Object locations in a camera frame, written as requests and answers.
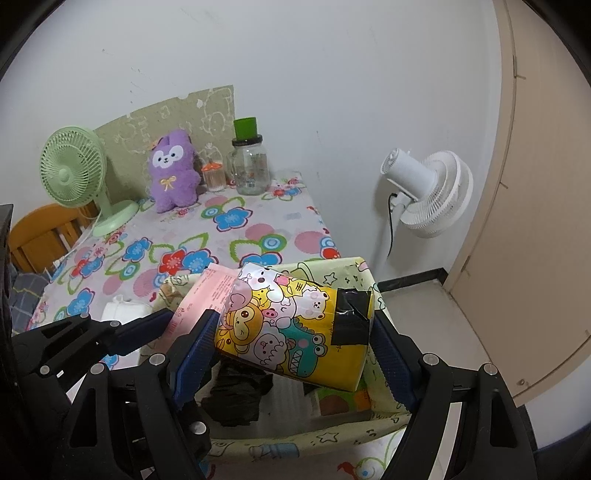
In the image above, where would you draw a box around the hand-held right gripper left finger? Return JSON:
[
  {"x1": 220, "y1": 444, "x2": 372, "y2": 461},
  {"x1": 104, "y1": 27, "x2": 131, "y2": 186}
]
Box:
[{"x1": 60, "y1": 309, "x2": 221, "y2": 480}]

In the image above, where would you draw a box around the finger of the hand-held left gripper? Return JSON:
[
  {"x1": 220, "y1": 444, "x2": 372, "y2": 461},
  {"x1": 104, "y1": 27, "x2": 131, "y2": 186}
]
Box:
[
  {"x1": 32, "y1": 308, "x2": 175, "y2": 345},
  {"x1": 13, "y1": 318, "x2": 172, "y2": 378}
]

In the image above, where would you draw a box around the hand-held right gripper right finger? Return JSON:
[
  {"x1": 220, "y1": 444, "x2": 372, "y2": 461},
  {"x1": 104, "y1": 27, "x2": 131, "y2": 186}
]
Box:
[{"x1": 370, "y1": 315, "x2": 540, "y2": 480}]

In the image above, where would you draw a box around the pink packet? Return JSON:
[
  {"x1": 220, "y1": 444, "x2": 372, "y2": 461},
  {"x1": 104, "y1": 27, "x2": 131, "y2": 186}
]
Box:
[{"x1": 167, "y1": 264, "x2": 242, "y2": 344}]

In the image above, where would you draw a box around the cartoon printed tissue pack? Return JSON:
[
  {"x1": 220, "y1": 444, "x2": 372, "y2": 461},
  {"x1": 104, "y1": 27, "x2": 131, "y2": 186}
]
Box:
[{"x1": 213, "y1": 263, "x2": 376, "y2": 394}]

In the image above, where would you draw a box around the yellow cartoon printed storage box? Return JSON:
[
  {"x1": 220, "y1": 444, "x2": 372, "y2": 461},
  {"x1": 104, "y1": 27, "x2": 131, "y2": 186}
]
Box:
[{"x1": 150, "y1": 256, "x2": 414, "y2": 467}]

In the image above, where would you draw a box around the black cloth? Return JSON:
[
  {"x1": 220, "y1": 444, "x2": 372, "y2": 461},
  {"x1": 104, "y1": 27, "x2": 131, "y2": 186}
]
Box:
[{"x1": 210, "y1": 362, "x2": 277, "y2": 428}]

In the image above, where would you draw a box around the orange green printed packet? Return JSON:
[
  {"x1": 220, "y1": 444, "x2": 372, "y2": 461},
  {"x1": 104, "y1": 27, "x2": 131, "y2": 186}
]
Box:
[{"x1": 316, "y1": 387, "x2": 373, "y2": 417}]

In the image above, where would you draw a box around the blue plaid cloth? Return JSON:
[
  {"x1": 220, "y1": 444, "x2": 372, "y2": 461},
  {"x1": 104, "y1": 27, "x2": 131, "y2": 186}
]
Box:
[{"x1": 9, "y1": 272, "x2": 50, "y2": 334}]

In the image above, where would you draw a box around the wooden chair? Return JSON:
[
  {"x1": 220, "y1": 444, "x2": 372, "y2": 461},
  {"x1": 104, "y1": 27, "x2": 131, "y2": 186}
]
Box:
[{"x1": 9, "y1": 203, "x2": 99, "y2": 274}]

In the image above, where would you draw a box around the floral tablecloth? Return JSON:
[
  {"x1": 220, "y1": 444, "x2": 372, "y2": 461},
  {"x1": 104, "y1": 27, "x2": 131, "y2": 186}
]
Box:
[{"x1": 28, "y1": 173, "x2": 342, "y2": 374}]

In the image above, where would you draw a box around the purple plush toy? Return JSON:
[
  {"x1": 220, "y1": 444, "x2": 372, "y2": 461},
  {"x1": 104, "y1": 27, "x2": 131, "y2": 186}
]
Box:
[{"x1": 148, "y1": 129, "x2": 202, "y2": 214}]

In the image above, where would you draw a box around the cotton swab container orange lid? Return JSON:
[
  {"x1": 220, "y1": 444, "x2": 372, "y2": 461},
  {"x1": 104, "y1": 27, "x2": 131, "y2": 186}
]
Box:
[{"x1": 202, "y1": 158, "x2": 228, "y2": 192}]

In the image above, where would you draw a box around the green desk fan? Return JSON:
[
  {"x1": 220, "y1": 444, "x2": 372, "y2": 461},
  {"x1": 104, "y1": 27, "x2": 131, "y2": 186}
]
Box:
[{"x1": 39, "y1": 126, "x2": 140, "y2": 238}]

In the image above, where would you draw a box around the white standing fan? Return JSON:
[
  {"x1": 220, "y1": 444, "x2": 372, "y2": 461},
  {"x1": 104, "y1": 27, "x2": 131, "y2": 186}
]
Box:
[{"x1": 372, "y1": 148, "x2": 474, "y2": 278}]

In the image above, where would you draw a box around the glass jar with green lid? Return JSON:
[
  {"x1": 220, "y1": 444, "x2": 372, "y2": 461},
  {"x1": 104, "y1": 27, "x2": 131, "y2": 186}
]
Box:
[{"x1": 227, "y1": 117, "x2": 271, "y2": 195}]

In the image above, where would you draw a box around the beige door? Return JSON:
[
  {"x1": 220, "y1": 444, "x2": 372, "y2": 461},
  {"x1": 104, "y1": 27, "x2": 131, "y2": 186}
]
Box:
[{"x1": 445, "y1": 0, "x2": 591, "y2": 403}]

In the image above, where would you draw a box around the black fan cable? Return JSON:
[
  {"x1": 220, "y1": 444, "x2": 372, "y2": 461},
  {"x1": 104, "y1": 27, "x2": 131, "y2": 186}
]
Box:
[{"x1": 387, "y1": 193, "x2": 400, "y2": 257}]

